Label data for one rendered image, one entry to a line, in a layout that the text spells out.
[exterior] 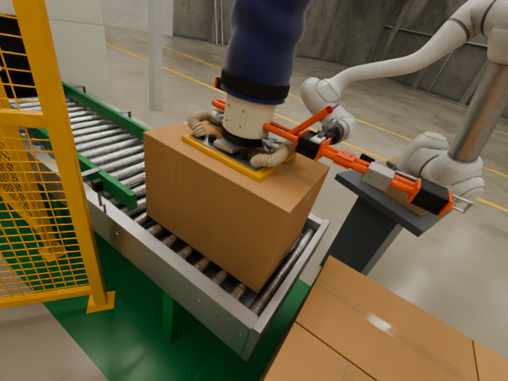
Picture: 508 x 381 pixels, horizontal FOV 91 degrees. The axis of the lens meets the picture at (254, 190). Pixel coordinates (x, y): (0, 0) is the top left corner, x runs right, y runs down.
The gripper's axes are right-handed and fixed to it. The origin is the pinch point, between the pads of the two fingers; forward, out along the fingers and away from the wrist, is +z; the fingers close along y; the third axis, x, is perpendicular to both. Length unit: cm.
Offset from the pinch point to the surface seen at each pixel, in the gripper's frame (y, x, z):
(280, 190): 12.9, 2.3, 12.3
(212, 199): 24.2, 21.3, 20.2
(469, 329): 106, -121, -91
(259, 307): 53, -8, 23
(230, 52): -18.7, 30.7, 9.9
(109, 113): 47, 147, -23
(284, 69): -18.3, 15.9, 3.0
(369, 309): 53, -43, -5
